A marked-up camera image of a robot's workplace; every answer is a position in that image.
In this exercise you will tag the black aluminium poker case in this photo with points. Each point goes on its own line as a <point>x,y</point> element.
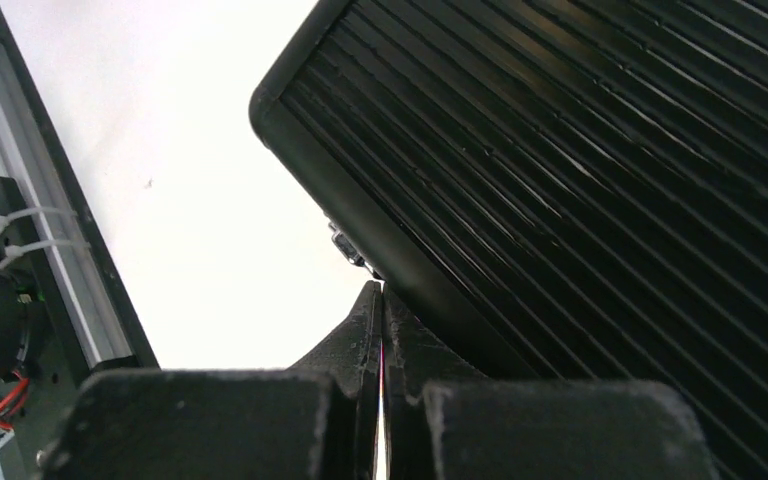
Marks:
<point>557,189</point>

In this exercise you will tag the black mounting rail base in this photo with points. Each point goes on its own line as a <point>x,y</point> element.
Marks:
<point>65,314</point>

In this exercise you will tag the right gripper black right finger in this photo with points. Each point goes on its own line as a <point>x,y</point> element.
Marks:
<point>445,419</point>

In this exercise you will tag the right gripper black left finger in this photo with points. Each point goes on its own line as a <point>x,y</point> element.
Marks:
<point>316,419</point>

